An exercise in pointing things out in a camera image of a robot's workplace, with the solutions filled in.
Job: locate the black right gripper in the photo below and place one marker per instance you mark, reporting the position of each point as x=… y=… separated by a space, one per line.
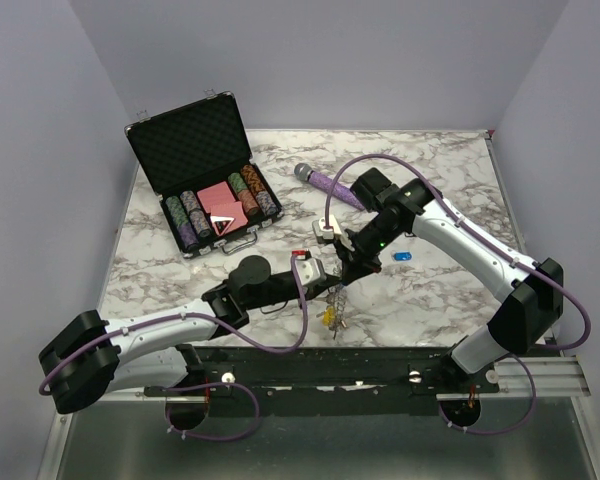
x=359 y=265

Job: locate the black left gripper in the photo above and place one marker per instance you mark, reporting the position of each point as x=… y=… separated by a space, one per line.
x=319 y=289

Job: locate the round metal key ring disc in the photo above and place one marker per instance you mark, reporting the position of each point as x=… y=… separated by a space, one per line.
x=337 y=298

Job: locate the blue key tag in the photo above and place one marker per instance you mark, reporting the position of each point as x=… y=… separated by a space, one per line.
x=401 y=256

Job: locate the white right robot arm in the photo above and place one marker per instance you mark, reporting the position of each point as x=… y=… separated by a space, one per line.
x=528 y=291

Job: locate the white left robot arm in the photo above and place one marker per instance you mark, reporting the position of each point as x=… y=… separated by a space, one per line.
x=92 y=356

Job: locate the yellow key tag inner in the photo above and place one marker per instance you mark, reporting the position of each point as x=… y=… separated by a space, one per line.
x=329 y=317

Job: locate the all in triangle button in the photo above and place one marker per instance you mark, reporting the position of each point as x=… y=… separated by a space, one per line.
x=221 y=223

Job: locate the red playing card deck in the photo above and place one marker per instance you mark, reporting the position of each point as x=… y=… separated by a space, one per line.
x=219 y=199

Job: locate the purple glitter microphone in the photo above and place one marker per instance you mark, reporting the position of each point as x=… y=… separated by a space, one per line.
x=307 y=174

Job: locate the black poker chip case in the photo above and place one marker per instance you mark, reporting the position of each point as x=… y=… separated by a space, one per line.
x=195 y=146

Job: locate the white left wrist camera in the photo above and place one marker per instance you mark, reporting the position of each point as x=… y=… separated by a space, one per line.
x=310 y=270

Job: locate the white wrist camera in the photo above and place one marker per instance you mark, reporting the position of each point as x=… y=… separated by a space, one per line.
x=310 y=270
x=327 y=230

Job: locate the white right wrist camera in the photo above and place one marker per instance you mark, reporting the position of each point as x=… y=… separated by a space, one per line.
x=327 y=230

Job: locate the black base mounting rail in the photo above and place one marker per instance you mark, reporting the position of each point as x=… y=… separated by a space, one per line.
x=234 y=382

